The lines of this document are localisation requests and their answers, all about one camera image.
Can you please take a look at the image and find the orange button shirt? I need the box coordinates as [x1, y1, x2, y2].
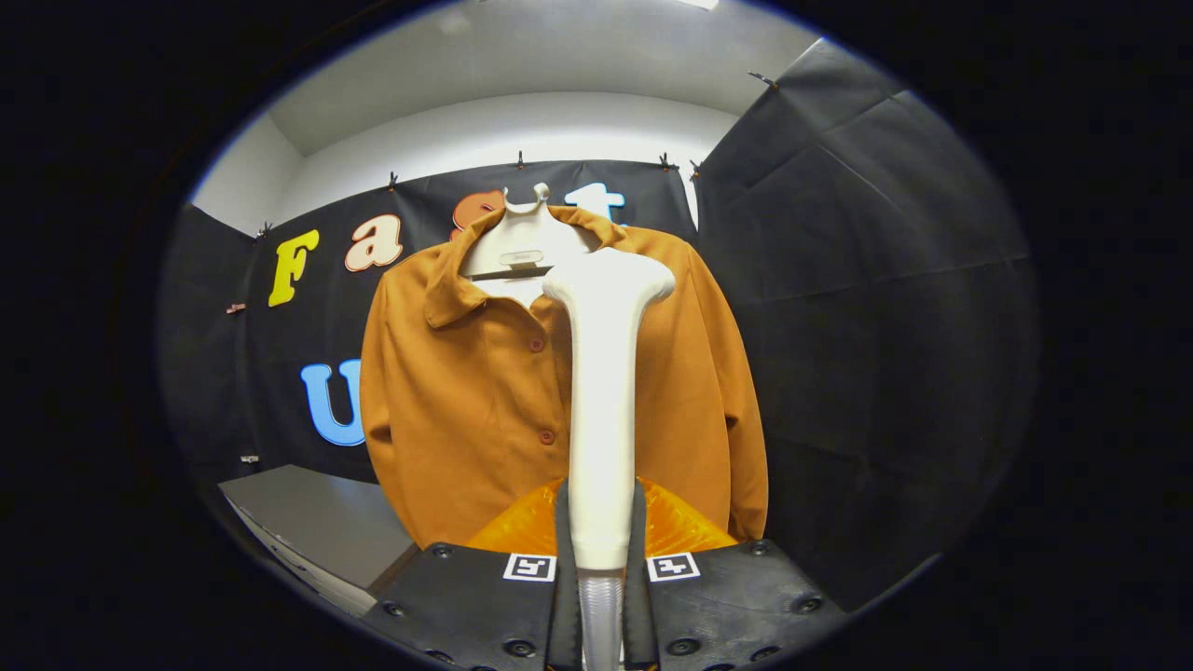
[360, 205, 770, 551]

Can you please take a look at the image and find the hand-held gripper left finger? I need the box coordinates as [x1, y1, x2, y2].
[359, 477, 583, 671]

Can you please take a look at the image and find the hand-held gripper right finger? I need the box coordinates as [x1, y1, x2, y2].
[623, 477, 849, 671]

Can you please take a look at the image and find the white clothes hanger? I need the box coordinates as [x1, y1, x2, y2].
[459, 183, 597, 308]

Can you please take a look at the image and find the grey cabinet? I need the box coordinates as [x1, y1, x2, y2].
[217, 464, 416, 618]

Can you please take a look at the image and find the row of black clips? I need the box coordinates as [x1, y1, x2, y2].
[256, 73, 779, 239]

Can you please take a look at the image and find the white garment steamer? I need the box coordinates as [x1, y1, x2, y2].
[542, 247, 676, 671]

